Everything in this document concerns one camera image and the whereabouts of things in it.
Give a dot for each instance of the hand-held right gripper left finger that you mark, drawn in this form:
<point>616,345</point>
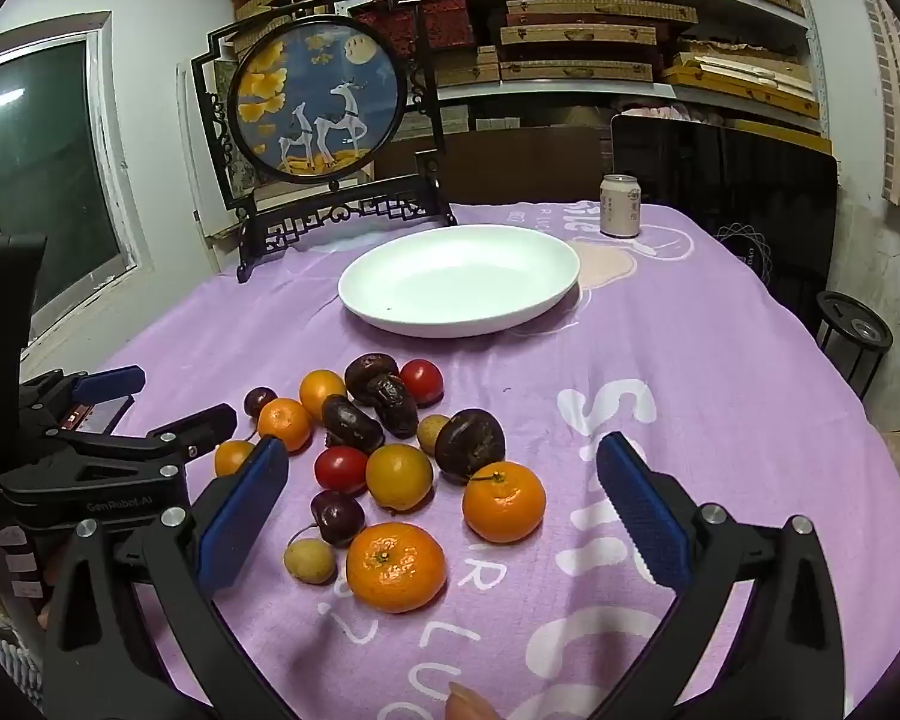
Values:
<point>244,514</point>

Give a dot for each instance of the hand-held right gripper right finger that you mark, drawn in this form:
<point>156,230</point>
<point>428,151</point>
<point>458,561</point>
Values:
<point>641,510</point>

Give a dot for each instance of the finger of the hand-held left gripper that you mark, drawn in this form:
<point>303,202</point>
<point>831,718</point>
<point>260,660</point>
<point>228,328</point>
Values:
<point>109,382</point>
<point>195,427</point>

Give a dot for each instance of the orange kumquat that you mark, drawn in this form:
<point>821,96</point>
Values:
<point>399,476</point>
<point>322,392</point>
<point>232,457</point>

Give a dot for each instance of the dark red cherry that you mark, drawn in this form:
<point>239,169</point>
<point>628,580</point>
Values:
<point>337,516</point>
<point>259,401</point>

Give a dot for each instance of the tan longan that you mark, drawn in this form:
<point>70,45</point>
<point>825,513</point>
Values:
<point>309,561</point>
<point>433,433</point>

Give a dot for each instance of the small mandarin orange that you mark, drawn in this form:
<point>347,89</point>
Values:
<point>285,424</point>

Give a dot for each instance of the red cherry tomato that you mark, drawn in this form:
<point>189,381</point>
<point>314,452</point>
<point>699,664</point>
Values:
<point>421,381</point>
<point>340,467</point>

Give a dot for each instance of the dark brown date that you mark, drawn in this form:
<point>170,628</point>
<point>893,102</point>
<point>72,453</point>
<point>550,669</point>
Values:
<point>351,424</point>
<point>371,375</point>
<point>397,411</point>

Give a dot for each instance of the large mandarin orange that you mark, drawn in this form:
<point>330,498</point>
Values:
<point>396,566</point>

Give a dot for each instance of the white oval plate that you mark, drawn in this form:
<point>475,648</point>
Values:
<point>457,277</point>

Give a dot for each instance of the person's right hand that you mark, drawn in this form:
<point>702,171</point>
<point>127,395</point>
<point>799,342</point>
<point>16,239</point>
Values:
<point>469,703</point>

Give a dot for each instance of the purple printed blanket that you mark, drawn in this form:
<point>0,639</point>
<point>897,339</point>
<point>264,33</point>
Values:
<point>645,345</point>

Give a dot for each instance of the white woven basket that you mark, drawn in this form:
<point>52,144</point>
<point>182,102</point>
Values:
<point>4,656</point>

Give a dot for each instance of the glass window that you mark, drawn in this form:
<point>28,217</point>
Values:
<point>45,165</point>

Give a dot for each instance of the black round stand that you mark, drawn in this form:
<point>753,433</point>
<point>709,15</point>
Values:
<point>855,330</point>

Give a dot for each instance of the beige drink can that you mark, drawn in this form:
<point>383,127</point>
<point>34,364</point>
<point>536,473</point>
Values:
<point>620,206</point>

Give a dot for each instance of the black panel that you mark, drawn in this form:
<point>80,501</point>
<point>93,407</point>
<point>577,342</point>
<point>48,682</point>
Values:
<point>727,180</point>

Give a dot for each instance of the round deer picture screen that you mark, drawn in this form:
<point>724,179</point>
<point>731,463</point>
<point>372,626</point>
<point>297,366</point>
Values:
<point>319,101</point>

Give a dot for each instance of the brown wooden board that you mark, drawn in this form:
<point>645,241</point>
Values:
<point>510,161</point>

